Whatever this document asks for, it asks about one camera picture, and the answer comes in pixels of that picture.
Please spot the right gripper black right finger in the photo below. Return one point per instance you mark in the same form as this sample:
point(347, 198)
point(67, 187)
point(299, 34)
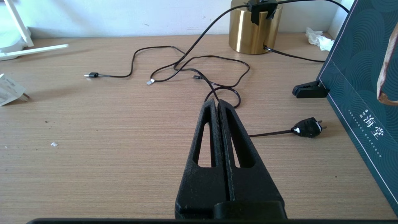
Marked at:
point(252, 186)

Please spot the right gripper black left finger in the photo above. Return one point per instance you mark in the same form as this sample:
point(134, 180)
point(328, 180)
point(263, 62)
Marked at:
point(202, 186)

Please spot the white power adapter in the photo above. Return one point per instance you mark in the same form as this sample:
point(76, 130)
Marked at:
point(9, 90)

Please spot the white router with antennas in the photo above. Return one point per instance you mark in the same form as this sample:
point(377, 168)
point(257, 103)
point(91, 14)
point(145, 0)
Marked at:
point(34, 51)

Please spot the black clip stand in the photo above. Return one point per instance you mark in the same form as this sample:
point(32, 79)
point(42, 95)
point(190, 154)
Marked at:
point(309, 90)

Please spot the brass desk lamp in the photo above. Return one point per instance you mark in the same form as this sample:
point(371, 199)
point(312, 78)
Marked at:
point(245, 37)

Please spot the crumpled white tissue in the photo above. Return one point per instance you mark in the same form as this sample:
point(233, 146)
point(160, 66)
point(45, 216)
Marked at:
point(320, 39)

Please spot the black clip on lamp base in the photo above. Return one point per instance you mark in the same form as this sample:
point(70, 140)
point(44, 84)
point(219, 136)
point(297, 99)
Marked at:
point(258, 12)

